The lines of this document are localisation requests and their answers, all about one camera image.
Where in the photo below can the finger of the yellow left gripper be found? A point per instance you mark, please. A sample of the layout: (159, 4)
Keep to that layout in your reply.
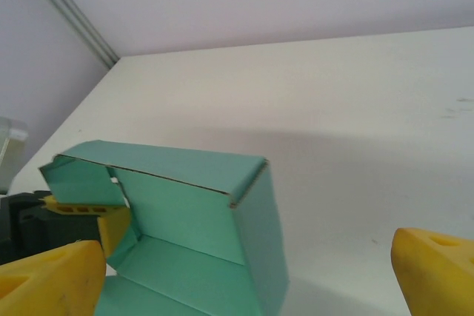
(111, 209)
(115, 229)

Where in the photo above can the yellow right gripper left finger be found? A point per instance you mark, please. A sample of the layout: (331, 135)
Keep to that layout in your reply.
(48, 282)

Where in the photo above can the aluminium frame post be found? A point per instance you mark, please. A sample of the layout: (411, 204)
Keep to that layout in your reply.
(74, 12)

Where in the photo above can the teal cardboard paper box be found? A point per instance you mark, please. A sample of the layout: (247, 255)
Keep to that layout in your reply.
(192, 220)

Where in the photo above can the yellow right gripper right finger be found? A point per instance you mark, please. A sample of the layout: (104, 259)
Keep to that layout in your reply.
(440, 275)

